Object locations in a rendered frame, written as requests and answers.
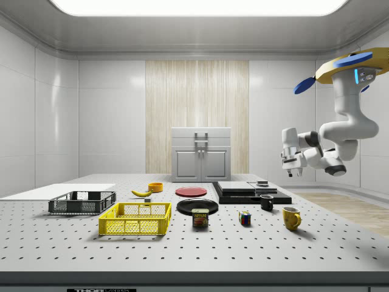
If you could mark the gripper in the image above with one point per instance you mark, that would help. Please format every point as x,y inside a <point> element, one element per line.
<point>292,162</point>

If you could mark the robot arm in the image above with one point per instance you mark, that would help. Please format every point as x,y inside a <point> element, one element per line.
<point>346,103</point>

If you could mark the black mug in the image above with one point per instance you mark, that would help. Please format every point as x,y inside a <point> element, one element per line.
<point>266,203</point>

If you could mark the yellow mug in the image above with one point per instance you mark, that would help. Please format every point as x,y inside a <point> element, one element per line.
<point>290,219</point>

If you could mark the black stove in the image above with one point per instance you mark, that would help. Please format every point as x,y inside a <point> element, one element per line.
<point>243,194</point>

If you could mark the puzzle cube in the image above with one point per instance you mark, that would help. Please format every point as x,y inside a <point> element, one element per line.
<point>245,218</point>

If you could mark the white cabinet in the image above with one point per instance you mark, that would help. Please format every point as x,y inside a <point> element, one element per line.
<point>200,164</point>

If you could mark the red plate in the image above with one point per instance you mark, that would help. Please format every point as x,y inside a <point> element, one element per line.
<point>191,191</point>

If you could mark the flat-sided can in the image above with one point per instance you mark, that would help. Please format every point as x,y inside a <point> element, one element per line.
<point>200,218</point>

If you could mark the black plate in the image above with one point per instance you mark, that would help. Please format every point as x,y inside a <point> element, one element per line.
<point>185,206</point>

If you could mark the yellow bowl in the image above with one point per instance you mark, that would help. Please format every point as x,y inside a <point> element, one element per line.
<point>155,187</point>

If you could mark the banana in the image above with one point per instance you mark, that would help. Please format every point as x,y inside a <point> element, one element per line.
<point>141,193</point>

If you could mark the yellow basket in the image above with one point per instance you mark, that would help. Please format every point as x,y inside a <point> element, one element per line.
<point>133,226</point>

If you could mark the dark grey basket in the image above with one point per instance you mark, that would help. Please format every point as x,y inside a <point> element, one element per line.
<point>79,207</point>

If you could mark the white board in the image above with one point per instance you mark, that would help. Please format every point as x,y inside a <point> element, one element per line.
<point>51,191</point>

